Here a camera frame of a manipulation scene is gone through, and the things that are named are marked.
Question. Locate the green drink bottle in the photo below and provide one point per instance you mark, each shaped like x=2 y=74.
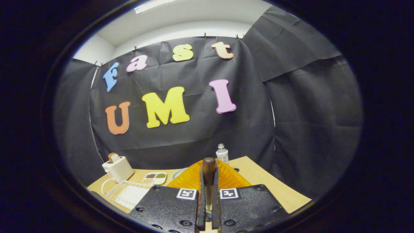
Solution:
x=222 y=155

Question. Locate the white toaster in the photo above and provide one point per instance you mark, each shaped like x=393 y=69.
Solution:
x=119 y=170

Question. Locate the black backdrop cloth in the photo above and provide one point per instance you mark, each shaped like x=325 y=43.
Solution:
x=194 y=145

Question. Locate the brown bread slice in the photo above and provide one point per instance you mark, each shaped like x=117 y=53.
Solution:
x=114 y=157

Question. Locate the ceiling light panel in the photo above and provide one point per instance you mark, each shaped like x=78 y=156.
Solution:
x=152 y=5

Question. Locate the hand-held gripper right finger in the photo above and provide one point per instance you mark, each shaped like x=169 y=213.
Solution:
x=215 y=210

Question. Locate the small green plate with meat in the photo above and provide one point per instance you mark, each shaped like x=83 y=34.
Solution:
x=177 y=174

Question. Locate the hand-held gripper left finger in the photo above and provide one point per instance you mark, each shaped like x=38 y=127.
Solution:
x=201 y=210

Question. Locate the white divided condiment dish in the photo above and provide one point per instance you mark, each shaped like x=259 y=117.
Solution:
x=160 y=175

